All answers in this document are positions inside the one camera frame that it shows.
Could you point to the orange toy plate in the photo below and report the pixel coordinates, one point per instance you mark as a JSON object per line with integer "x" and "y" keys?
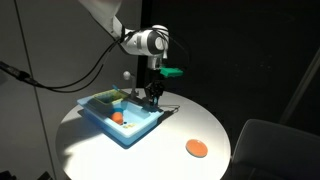
{"x": 196, "y": 148}

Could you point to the yellow-green dish rack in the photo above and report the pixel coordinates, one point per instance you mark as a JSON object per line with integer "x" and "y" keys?
{"x": 110, "y": 97}

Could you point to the blue toy brush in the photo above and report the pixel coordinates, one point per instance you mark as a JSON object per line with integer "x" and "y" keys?
{"x": 154, "y": 101}

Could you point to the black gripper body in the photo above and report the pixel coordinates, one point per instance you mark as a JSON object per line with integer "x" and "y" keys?
{"x": 156, "y": 86}

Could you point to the orange toy cup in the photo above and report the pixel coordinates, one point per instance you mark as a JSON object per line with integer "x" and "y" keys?
{"x": 117, "y": 117}

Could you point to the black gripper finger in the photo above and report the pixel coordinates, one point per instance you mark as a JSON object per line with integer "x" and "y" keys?
{"x": 149, "y": 98}
{"x": 158, "y": 97}

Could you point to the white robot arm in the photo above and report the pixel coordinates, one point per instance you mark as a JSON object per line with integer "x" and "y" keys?
{"x": 152, "y": 42}

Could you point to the light blue toy sink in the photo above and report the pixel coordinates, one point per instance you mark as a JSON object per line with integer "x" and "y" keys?
{"x": 137, "y": 120}

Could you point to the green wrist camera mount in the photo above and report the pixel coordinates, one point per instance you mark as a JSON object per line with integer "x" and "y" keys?
{"x": 171, "y": 72}

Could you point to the grey chair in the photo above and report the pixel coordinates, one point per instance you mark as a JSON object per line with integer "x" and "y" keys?
{"x": 282, "y": 152}

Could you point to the grey toy faucet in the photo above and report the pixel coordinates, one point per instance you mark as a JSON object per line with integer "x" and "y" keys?
{"x": 134, "y": 94}

